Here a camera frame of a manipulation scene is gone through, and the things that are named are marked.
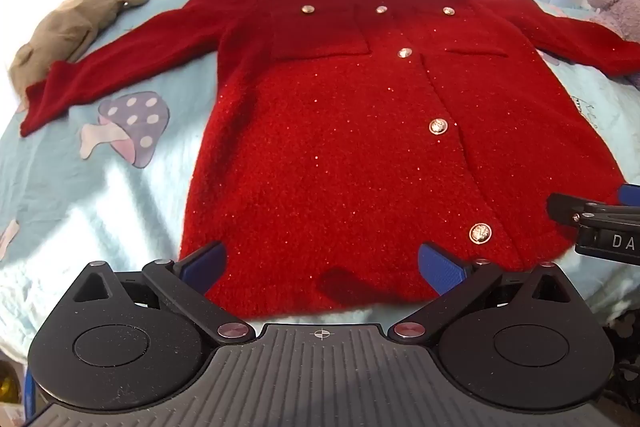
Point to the red knit cardigan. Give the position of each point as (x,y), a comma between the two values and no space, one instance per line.
(345,147)

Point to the beige plush toy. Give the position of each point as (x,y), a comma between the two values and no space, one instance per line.
(60,27)

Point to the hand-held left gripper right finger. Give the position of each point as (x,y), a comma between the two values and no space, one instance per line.
(440,268)

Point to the light blue printed bedsheet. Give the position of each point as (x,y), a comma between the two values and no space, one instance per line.
(100,187)

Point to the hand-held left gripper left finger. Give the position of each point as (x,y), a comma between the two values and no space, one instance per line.
(204,266)

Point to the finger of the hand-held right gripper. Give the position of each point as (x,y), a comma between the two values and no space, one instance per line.
(575,206)
(630,196)

